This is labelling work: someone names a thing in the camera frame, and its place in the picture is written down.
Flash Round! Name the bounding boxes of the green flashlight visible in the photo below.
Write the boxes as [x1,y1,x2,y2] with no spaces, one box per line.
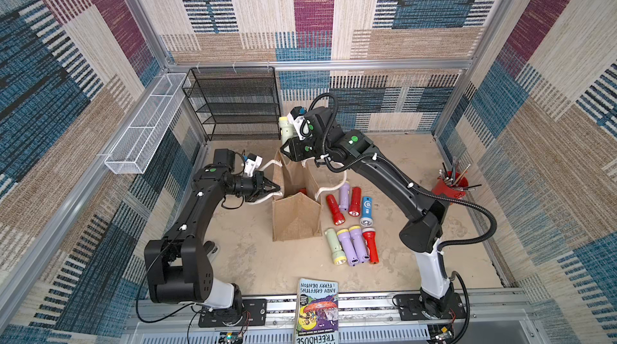
[325,228,347,265]
[278,117,297,145]

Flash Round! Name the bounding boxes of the brown jute tote bag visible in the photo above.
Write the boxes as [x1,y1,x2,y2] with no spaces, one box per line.
[253,151,347,242]

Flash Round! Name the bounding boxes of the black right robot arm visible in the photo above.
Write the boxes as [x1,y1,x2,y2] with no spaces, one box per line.
[281,106,456,318]

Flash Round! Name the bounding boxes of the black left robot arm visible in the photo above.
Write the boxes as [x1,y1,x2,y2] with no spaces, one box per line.
[143,149,281,322]

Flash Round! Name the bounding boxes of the purple flashlight upper row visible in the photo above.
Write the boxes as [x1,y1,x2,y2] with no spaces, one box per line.
[339,181,351,212]

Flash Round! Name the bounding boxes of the black white stapler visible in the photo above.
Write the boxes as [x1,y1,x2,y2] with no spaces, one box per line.
[203,241,219,261]

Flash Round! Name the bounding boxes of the purple flashlight lower right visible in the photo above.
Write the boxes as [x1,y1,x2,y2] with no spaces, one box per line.
[349,225,370,264]

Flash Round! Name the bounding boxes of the blue flashlight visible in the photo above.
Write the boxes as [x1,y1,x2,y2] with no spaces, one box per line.
[360,196,374,228]

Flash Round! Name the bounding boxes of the purple flashlight lower left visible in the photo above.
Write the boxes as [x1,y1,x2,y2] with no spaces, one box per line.
[337,228,359,267]

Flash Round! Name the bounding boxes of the red flashlight lower row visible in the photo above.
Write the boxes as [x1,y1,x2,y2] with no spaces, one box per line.
[362,228,379,265]

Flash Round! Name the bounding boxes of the colourful treehouse book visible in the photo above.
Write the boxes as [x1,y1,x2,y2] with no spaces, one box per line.
[293,278,340,344]

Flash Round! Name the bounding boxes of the red pen cup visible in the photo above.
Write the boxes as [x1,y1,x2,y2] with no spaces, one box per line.
[432,157,482,199]

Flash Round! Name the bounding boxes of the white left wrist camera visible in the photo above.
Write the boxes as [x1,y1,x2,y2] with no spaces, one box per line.
[244,153,263,177]

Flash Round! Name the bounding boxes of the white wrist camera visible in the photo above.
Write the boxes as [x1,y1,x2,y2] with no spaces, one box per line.
[244,153,263,177]
[287,106,312,140]

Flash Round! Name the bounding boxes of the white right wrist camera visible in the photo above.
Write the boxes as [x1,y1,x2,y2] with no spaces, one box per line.
[287,106,312,140]

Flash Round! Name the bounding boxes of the black wire shelf rack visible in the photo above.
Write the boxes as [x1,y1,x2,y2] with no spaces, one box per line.
[183,67,281,141]

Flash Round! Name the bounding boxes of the white mesh wall basket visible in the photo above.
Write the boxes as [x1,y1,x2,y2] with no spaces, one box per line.
[104,74,186,175]

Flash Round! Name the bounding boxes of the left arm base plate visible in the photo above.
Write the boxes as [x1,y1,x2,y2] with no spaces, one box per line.
[198,298,268,328]

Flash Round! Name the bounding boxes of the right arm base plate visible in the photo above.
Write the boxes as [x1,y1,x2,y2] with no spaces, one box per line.
[393,292,468,321]

